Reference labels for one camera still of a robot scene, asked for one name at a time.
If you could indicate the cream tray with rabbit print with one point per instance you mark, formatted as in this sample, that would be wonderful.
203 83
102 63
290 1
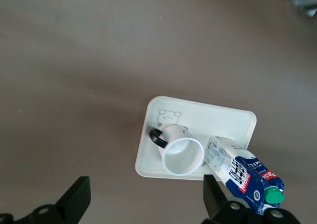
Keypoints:
218 120

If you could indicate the blue white milk carton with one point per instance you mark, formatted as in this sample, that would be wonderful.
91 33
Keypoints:
235 169

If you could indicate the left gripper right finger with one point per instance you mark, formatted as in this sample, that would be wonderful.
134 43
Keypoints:
214 204

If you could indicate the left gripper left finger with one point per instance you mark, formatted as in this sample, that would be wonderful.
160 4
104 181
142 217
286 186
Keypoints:
71 204

